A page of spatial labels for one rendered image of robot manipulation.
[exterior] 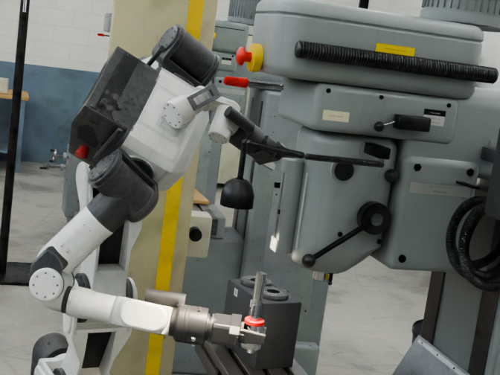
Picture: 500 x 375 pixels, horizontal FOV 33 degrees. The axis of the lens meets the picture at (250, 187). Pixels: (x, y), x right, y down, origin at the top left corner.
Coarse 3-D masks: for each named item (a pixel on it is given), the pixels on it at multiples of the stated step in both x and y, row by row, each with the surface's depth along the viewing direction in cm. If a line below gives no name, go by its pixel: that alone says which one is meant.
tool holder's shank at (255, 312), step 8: (256, 272) 196; (264, 272) 197; (256, 280) 196; (264, 280) 195; (256, 288) 196; (264, 288) 196; (256, 296) 196; (256, 304) 196; (256, 312) 196; (256, 320) 197
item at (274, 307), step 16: (240, 288) 236; (272, 288) 235; (240, 304) 236; (272, 304) 225; (288, 304) 228; (272, 320) 226; (288, 320) 229; (272, 336) 228; (288, 336) 230; (240, 352) 234; (256, 352) 227; (272, 352) 229; (288, 352) 231; (256, 368) 227
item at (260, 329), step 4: (244, 324) 197; (244, 328) 197; (248, 328) 196; (252, 328) 196; (256, 328) 196; (260, 328) 196; (256, 332) 196; (260, 332) 197; (244, 344) 197; (248, 344) 197; (252, 344) 196; (256, 344) 197; (260, 344) 198; (248, 348) 197; (252, 348) 197; (256, 348) 197
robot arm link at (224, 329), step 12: (192, 312) 196; (204, 312) 196; (192, 324) 194; (204, 324) 194; (216, 324) 194; (228, 324) 195; (192, 336) 195; (204, 336) 195; (216, 336) 194; (228, 336) 193
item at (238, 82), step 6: (228, 78) 190; (234, 78) 190; (240, 78) 191; (246, 78) 191; (228, 84) 190; (234, 84) 190; (240, 84) 191; (246, 84) 191; (252, 84) 192; (258, 84) 192; (264, 84) 193; (270, 84) 193; (276, 84) 194
